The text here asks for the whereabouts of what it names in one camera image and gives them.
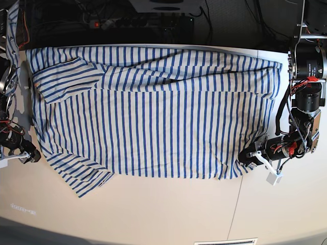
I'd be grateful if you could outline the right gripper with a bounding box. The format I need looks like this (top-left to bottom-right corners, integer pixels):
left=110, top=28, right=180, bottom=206
left=1, top=132, right=41, bottom=163

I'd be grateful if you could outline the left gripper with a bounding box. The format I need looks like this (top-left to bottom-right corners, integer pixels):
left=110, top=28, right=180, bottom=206
left=238, top=135, right=294, bottom=166

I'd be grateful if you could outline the blue white striped T-shirt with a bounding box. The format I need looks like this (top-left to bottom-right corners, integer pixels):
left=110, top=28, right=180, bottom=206
left=6, top=2, right=283, bottom=200

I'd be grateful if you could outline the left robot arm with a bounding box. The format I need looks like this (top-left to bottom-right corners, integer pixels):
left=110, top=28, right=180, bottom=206
left=238, top=1, right=326, bottom=167

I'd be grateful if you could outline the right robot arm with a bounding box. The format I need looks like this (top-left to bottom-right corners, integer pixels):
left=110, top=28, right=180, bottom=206
left=1, top=2, right=41, bottom=168

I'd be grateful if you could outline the black power strip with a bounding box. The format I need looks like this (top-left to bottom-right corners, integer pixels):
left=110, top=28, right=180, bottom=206
left=87, top=16, right=178, bottom=30

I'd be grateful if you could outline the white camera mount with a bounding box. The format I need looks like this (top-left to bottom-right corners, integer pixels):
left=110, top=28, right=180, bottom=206
left=249, top=150, right=283, bottom=186
left=0, top=151, right=30, bottom=168

